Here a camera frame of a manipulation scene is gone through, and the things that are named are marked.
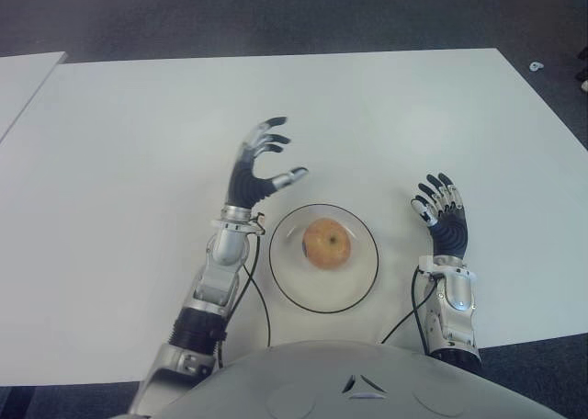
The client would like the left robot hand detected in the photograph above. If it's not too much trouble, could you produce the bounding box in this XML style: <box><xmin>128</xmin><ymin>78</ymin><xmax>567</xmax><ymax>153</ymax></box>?
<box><xmin>226</xmin><ymin>116</ymin><xmax>310</xmax><ymax>209</ymax></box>

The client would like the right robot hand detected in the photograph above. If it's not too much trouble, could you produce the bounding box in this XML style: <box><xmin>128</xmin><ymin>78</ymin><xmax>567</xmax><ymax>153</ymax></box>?
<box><xmin>410</xmin><ymin>173</ymin><xmax>469</xmax><ymax>258</ymax></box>

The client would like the yellow-red apple with sticker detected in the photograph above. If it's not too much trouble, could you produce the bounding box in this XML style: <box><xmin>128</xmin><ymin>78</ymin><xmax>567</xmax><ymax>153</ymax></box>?
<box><xmin>301</xmin><ymin>217</ymin><xmax>353</xmax><ymax>270</ymax></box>

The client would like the white plate with black rim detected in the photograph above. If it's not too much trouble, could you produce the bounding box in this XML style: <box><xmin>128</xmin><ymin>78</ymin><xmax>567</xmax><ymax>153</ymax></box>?
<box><xmin>268</xmin><ymin>203</ymin><xmax>380</xmax><ymax>313</ymax></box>

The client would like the grey robot torso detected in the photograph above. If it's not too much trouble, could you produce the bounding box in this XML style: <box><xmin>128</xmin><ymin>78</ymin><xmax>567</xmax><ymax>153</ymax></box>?
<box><xmin>151</xmin><ymin>339</ymin><xmax>552</xmax><ymax>419</ymax></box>

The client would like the neighbouring white table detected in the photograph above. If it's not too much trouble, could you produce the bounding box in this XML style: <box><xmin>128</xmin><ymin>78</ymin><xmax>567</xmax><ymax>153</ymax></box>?
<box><xmin>0</xmin><ymin>51</ymin><xmax>68</xmax><ymax>142</ymax></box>

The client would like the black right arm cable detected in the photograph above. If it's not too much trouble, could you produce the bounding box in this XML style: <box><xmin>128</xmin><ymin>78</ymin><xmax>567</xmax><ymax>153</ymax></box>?
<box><xmin>377</xmin><ymin>268</ymin><xmax>443</xmax><ymax>346</ymax></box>

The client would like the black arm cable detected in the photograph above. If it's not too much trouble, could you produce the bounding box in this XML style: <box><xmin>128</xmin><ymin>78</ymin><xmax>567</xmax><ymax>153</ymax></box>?
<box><xmin>218</xmin><ymin>214</ymin><xmax>272</xmax><ymax>370</ymax></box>
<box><xmin>377</xmin><ymin>268</ymin><xmax>443</xmax><ymax>346</ymax></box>

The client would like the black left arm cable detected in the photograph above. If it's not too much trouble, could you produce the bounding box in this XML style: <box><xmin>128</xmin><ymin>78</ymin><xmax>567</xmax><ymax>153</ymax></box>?
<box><xmin>218</xmin><ymin>214</ymin><xmax>272</xmax><ymax>370</ymax></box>

